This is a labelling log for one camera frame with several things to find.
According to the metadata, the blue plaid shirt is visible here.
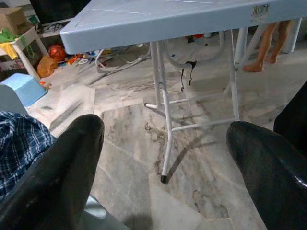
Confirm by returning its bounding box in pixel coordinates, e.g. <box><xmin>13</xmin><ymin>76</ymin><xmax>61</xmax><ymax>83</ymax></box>
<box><xmin>0</xmin><ymin>110</ymin><xmax>58</xmax><ymax>202</ymax></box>

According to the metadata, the orange ball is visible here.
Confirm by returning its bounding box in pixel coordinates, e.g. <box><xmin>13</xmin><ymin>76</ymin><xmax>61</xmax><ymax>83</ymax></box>
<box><xmin>47</xmin><ymin>44</ymin><xmax>67</xmax><ymax>61</ymax></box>

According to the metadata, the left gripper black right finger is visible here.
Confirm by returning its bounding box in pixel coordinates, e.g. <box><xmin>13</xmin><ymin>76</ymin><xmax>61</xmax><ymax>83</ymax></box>
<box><xmin>226</xmin><ymin>121</ymin><xmax>307</xmax><ymax>230</ymax></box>

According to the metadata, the light blue plastic stool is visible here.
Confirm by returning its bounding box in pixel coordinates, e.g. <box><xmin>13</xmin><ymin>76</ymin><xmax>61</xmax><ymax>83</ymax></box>
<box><xmin>0</xmin><ymin>73</ymin><xmax>48</xmax><ymax>108</ymax></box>

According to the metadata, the green toy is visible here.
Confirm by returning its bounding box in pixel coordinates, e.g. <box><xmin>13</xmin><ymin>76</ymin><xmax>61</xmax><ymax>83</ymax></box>
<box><xmin>0</xmin><ymin>28</ymin><xmax>21</xmax><ymax>44</ymax></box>

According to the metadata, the baby bouncer with white frame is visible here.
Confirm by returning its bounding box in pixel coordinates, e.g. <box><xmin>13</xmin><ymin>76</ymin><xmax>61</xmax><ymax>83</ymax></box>
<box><xmin>79</xmin><ymin>47</ymin><xmax>154</xmax><ymax>75</ymax></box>

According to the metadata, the light blue folding table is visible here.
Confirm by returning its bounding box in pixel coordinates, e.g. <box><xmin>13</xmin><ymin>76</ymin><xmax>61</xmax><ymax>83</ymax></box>
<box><xmin>59</xmin><ymin>0</ymin><xmax>303</xmax><ymax>184</ymax></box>

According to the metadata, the yellow hanging cloth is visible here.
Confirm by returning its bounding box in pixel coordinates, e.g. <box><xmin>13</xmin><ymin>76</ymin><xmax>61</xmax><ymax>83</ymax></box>
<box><xmin>0</xmin><ymin>42</ymin><xmax>20</xmax><ymax>60</ymax></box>

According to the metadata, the barefoot child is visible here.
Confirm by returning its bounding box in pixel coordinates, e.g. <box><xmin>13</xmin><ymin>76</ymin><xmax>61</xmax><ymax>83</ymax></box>
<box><xmin>242</xmin><ymin>20</ymin><xmax>295</xmax><ymax>72</ymax></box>

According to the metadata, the pale blue kids chair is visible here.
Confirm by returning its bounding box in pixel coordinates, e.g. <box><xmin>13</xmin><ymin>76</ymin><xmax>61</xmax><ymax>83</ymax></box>
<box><xmin>0</xmin><ymin>83</ymin><xmax>28</xmax><ymax>116</ymax></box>

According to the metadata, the brown cardboard box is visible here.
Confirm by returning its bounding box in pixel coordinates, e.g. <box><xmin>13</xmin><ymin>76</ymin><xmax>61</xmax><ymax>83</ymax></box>
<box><xmin>0</xmin><ymin>7</ymin><xmax>33</xmax><ymax>35</ymax></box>

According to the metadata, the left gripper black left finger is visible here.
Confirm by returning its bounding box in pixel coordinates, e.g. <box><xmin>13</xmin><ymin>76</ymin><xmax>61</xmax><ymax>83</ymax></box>
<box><xmin>0</xmin><ymin>114</ymin><xmax>106</xmax><ymax>230</ymax></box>

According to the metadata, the white television stand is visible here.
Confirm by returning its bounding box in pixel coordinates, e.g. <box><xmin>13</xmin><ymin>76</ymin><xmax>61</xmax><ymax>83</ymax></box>
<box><xmin>37</xmin><ymin>18</ymin><xmax>75</xmax><ymax>39</ymax></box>

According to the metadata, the black television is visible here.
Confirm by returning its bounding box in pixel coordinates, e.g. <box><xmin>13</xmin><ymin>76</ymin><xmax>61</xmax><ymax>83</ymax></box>
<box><xmin>28</xmin><ymin>0</ymin><xmax>93</xmax><ymax>24</ymax></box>

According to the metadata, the black shirt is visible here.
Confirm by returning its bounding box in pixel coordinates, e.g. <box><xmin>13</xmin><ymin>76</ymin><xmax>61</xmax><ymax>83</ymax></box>
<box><xmin>273</xmin><ymin>81</ymin><xmax>307</xmax><ymax>156</ymax></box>

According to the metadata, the orange plastic bag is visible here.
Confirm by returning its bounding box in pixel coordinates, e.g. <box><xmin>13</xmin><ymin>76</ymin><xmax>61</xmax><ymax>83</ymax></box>
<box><xmin>37</xmin><ymin>55</ymin><xmax>59</xmax><ymax>79</ymax></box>

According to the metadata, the barcode sticker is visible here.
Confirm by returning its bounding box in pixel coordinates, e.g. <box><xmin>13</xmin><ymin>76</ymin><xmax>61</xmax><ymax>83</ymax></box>
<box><xmin>250</xmin><ymin>3</ymin><xmax>271</xmax><ymax>20</ymax></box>

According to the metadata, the black strap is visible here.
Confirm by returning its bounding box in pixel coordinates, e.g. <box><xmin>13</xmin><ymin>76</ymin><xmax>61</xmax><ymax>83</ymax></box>
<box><xmin>180</xmin><ymin>60</ymin><xmax>197</xmax><ymax>93</ymax></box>

